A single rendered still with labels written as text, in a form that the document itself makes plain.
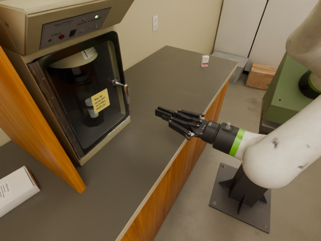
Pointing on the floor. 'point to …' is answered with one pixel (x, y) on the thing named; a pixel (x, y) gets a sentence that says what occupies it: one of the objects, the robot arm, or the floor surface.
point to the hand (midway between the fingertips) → (164, 113)
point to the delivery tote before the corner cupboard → (233, 60)
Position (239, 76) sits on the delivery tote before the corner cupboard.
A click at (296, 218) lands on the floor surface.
